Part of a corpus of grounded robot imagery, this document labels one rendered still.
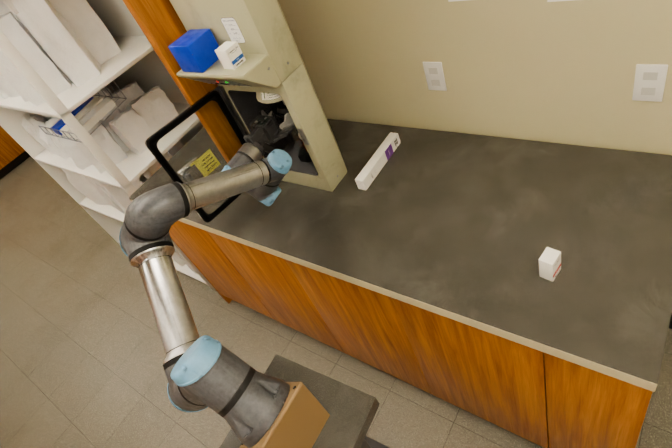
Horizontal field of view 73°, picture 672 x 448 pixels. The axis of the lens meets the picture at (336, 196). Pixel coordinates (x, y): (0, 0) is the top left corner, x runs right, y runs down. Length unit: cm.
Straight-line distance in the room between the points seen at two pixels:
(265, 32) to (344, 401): 100
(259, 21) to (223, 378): 92
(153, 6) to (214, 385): 112
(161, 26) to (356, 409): 125
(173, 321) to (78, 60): 156
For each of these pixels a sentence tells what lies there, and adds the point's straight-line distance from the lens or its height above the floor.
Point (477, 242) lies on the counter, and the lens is 139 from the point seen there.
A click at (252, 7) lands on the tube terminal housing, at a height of 164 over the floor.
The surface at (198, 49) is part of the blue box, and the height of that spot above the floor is 157.
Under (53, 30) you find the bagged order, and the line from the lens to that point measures 245.
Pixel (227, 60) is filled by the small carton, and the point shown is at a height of 154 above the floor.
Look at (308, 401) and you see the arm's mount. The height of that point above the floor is 106.
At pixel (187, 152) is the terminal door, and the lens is 165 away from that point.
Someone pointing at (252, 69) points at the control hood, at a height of 151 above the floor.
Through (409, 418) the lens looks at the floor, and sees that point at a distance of 219.
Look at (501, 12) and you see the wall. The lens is 149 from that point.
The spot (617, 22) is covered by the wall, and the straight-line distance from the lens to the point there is 145.
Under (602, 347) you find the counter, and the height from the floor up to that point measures 94.
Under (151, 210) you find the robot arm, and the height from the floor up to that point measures 141.
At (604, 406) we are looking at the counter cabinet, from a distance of 147.
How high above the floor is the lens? 202
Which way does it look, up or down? 40 degrees down
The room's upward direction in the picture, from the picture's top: 25 degrees counter-clockwise
